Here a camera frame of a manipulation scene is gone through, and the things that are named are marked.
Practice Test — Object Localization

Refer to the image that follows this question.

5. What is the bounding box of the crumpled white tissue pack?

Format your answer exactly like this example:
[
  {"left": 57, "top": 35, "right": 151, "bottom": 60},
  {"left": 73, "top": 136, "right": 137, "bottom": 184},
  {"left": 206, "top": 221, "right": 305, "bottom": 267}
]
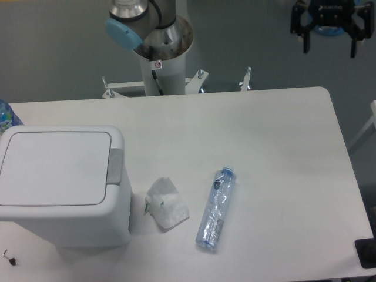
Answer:
[{"left": 144, "top": 177, "right": 190, "bottom": 230}]

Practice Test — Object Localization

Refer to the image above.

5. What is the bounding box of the blue-green bottle at edge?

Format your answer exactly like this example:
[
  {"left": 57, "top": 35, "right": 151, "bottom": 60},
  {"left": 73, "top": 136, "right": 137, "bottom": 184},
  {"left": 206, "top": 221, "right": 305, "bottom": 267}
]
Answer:
[{"left": 0, "top": 99, "right": 24, "bottom": 135}]

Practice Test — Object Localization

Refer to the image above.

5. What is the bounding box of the clear plastic water bottle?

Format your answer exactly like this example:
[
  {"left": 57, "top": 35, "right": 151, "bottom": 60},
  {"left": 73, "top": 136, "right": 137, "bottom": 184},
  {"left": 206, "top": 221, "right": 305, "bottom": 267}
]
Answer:
[{"left": 195, "top": 166, "right": 236, "bottom": 250}]

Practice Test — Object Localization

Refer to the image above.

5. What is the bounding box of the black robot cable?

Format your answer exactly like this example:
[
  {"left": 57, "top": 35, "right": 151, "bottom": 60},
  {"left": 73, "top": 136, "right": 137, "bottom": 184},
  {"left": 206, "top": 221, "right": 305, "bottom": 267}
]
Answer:
[{"left": 148, "top": 45, "right": 164, "bottom": 96}]

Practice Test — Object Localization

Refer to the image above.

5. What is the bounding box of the white push-lid trash can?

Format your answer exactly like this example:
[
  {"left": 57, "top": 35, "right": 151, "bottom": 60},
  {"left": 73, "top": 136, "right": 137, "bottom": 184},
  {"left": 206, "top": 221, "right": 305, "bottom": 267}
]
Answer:
[{"left": 1, "top": 126, "right": 133, "bottom": 248}]

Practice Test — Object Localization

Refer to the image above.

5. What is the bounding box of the black device at corner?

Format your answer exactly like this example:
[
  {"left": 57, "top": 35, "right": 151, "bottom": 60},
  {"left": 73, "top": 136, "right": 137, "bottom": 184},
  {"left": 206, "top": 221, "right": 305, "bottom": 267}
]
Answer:
[{"left": 355, "top": 238, "right": 375, "bottom": 269}]

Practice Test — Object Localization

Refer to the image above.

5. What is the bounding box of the white frame at right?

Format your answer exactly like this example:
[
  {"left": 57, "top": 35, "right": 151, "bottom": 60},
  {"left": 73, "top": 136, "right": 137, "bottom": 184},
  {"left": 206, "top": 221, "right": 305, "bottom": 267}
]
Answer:
[{"left": 348, "top": 100, "right": 375, "bottom": 156}]

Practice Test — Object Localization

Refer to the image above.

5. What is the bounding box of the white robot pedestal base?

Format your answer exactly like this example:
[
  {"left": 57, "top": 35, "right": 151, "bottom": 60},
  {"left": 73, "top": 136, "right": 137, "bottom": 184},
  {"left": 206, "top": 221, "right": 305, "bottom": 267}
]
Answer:
[{"left": 105, "top": 16, "right": 209, "bottom": 96}]

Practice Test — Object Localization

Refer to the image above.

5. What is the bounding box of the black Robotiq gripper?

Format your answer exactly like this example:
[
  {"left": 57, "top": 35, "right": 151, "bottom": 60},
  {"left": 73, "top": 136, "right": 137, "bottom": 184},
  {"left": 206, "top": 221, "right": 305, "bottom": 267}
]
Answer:
[{"left": 290, "top": 1, "right": 375, "bottom": 58}]

